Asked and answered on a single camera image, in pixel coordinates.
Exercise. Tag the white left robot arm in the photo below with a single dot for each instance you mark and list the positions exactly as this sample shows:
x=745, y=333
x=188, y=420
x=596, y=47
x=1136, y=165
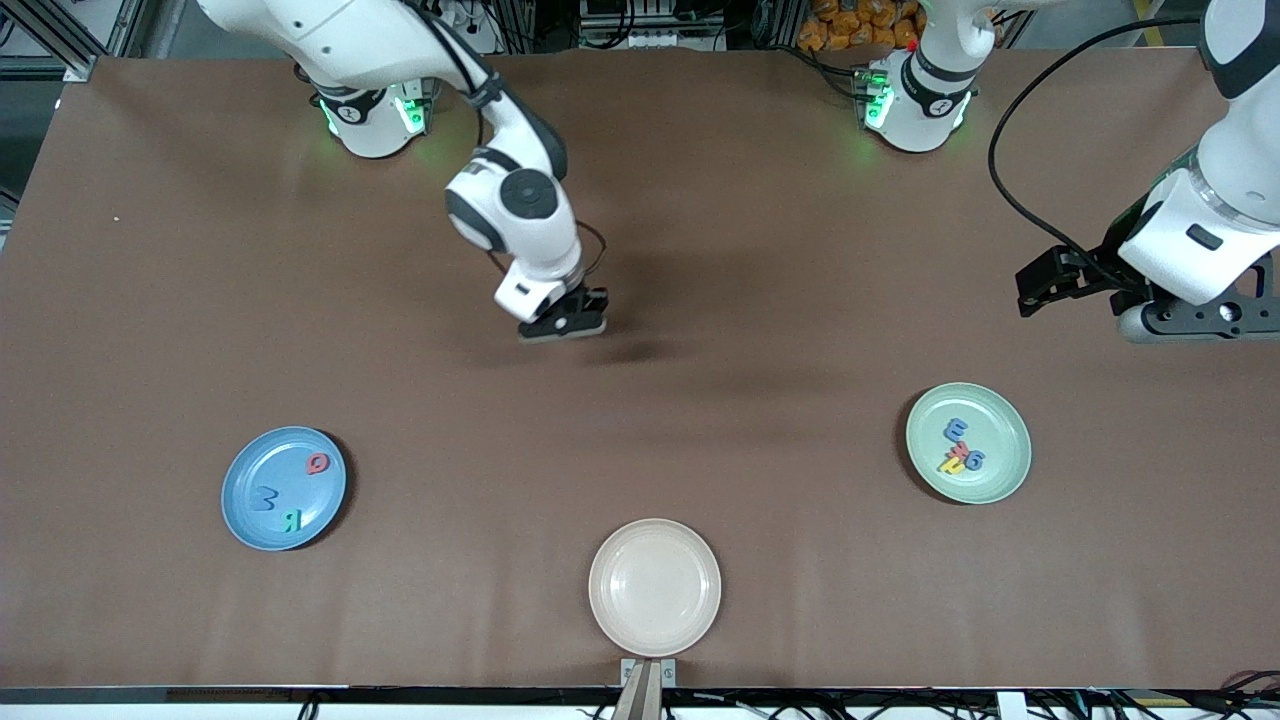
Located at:
x=925, y=90

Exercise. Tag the blue foam letter M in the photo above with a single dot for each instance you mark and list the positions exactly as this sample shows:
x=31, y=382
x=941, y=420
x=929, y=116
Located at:
x=262, y=498

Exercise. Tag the red foam letter Q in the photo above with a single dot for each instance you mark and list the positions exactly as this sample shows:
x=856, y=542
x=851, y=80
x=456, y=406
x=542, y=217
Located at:
x=312, y=465

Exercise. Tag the beige plate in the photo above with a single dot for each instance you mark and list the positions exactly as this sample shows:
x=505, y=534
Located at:
x=655, y=588

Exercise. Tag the teal foam letter R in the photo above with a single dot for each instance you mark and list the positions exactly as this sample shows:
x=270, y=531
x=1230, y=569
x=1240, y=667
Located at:
x=288, y=522

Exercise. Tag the green plate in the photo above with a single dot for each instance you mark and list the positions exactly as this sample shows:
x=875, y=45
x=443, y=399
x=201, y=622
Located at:
x=1000, y=430

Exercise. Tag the blue foam letter e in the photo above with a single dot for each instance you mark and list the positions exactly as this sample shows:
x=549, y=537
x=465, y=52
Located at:
x=957, y=430

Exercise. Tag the white plastic box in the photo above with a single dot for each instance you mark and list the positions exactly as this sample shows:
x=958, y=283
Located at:
x=1011, y=707

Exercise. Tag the grey equipment rack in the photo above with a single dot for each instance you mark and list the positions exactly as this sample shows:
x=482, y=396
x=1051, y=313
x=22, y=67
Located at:
x=650, y=38

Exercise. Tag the brown table mat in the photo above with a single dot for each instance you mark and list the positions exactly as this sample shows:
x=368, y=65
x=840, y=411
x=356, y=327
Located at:
x=800, y=550

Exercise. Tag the blue foam letter g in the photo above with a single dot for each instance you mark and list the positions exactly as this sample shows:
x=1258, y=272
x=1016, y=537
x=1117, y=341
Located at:
x=975, y=460

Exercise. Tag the white power strip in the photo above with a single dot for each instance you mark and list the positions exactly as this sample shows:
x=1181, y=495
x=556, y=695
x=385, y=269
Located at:
x=470, y=40

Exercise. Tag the aluminium frame profile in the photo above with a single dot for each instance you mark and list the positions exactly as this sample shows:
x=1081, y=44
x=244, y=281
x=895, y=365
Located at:
x=80, y=68

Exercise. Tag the blue plate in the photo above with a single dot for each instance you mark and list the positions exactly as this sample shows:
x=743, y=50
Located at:
x=285, y=540

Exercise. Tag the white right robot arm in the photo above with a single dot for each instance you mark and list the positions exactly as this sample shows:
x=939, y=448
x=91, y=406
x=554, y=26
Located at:
x=510, y=210

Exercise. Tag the yellow foam letter n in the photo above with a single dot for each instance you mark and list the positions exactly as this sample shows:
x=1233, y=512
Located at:
x=948, y=466

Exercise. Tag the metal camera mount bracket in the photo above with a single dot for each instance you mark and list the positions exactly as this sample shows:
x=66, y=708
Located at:
x=648, y=690

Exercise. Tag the orange snack bag pile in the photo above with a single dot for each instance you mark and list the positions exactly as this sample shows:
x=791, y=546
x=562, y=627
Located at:
x=850, y=25

